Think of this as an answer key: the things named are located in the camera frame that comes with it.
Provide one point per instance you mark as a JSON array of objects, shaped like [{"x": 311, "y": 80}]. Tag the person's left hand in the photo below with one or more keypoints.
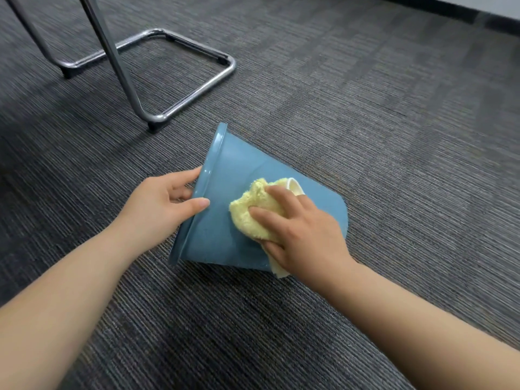
[{"x": 150, "y": 215}]

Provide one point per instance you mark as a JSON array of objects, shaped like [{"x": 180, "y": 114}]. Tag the person's right hand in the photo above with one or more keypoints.
[{"x": 313, "y": 243}]

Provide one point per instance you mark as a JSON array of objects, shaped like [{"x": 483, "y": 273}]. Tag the yellow microfibre cloth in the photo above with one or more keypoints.
[{"x": 252, "y": 207}]

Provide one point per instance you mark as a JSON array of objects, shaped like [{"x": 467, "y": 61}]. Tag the blue plastic bucket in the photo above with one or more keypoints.
[{"x": 219, "y": 239}]

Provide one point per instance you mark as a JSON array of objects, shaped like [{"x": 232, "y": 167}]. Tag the person's left forearm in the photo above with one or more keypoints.
[{"x": 53, "y": 316}]

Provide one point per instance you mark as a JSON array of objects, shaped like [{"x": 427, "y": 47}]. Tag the person's right forearm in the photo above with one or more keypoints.
[{"x": 426, "y": 341}]

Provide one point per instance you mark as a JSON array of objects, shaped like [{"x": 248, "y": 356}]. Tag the black mesh chair chrome frame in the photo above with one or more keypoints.
[{"x": 115, "y": 56}]

